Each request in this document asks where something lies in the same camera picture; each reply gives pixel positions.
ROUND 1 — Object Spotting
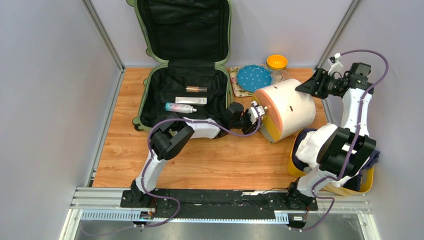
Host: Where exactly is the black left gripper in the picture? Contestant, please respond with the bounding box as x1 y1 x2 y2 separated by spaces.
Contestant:
229 108 260 136

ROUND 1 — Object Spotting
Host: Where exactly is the white and orange drawer cabinet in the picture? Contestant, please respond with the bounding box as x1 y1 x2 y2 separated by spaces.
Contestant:
252 78 316 143

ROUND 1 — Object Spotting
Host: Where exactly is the brown cosmetic bottle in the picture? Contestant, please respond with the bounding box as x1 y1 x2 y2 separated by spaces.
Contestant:
185 86 208 93

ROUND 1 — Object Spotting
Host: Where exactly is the white garment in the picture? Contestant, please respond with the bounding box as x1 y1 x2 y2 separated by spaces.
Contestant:
289 123 376 197

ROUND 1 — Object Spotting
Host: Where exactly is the blue pink spray bottle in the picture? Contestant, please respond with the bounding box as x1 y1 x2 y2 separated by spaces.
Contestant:
165 102 197 114

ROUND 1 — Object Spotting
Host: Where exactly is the yellow plastic basin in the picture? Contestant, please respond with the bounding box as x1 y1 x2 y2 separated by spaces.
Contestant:
286 129 375 197

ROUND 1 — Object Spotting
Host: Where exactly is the green hard-shell suitcase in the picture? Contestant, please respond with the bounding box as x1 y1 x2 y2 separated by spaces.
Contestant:
128 0 232 131

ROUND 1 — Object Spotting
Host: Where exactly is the navy blue garment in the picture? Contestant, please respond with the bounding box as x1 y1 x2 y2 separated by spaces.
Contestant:
292 128 381 193

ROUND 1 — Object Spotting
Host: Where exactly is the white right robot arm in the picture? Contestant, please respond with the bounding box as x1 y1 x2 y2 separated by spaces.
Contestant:
284 62 376 210

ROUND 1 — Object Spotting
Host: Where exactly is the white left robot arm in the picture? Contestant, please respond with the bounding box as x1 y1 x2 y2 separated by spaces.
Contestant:
121 101 266 208

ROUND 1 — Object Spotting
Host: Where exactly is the clear drinking glass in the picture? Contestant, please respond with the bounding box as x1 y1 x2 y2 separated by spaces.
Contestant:
271 69 290 85

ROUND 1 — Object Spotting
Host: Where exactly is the blue polka dot plate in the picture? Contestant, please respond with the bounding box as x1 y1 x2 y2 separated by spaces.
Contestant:
236 65 273 93

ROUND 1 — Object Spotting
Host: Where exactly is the small yellow bowl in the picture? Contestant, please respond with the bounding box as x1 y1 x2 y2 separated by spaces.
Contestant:
266 54 289 71

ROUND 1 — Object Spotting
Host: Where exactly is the white cosmetic box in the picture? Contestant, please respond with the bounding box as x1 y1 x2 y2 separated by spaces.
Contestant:
175 96 208 106

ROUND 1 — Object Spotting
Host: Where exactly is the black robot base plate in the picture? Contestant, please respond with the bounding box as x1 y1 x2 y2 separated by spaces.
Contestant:
120 188 318 220

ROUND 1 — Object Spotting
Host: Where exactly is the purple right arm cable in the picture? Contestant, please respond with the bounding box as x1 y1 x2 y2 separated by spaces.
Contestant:
288 49 390 232

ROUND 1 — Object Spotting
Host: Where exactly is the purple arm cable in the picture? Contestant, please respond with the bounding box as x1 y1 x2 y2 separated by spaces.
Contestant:
140 105 263 229
288 49 390 232

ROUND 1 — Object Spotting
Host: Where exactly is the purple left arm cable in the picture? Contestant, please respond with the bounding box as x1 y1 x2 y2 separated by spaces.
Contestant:
140 105 263 229

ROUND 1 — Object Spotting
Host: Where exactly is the aluminium frame rail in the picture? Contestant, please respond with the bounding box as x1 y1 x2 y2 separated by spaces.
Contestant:
59 187 381 240

